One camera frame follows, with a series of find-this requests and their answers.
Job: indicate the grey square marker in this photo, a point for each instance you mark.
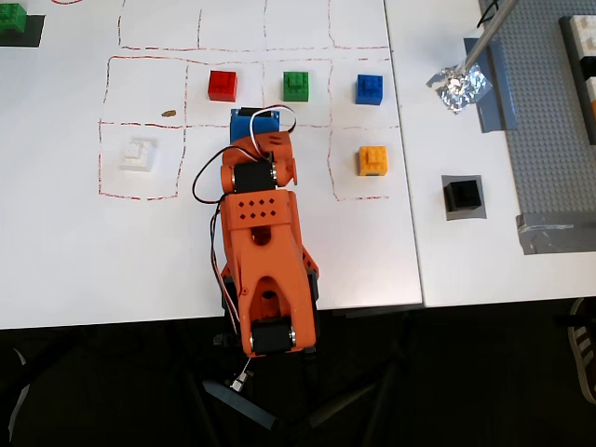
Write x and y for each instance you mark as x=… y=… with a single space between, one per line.
x=465 y=215

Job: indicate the black lego block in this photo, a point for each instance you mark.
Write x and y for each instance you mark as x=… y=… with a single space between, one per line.
x=462 y=195

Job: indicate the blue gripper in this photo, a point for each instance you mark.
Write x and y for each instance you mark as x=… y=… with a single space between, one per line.
x=242 y=125

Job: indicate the blue-grey tape strip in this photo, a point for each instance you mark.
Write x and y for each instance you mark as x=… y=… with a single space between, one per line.
x=496 y=116

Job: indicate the small brown crumb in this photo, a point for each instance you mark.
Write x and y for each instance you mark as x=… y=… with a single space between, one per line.
x=168 y=113

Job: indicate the orange lego brick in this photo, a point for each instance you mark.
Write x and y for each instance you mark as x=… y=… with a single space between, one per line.
x=593 y=116

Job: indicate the large white lego brick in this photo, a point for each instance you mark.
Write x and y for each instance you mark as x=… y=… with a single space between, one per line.
x=584 y=37

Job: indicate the black lego strip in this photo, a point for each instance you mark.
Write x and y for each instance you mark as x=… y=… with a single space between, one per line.
x=577 y=70

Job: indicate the grey duct tape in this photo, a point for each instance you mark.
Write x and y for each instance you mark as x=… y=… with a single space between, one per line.
x=559 y=237

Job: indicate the yellow lego block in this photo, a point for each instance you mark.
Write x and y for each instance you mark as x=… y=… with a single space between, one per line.
x=372 y=161

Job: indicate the white lego block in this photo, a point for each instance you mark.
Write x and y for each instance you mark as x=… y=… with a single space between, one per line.
x=136 y=155

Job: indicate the green lego block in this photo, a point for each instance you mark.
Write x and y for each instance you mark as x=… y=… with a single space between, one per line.
x=11 y=18
x=296 y=86

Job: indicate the red lego block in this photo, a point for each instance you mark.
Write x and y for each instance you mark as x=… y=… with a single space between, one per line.
x=223 y=86

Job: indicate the grey lego baseplate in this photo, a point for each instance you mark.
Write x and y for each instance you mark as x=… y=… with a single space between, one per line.
x=540 y=139

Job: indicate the orange robot base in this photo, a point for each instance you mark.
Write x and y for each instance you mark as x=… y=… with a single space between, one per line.
x=311 y=263

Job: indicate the small white lego brick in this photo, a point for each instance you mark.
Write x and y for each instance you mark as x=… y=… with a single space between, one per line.
x=591 y=88

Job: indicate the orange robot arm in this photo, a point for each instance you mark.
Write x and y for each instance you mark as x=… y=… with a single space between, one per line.
x=265 y=261

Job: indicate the crumpled aluminium foil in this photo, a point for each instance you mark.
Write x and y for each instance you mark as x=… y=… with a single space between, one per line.
x=458 y=93

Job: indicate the metal rod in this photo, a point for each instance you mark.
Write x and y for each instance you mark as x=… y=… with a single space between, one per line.
x=489 y=35

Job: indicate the dark tripod leg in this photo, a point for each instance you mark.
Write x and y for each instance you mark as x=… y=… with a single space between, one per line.
x=344 y=400

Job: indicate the striped sneaker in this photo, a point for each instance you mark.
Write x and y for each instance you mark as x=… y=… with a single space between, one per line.
x=584 y=354

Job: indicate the blue lego block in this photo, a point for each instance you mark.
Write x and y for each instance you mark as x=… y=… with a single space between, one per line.
x=369 y=89

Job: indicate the grey bar under table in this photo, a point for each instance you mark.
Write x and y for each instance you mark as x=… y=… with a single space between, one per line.
x=242 y=405

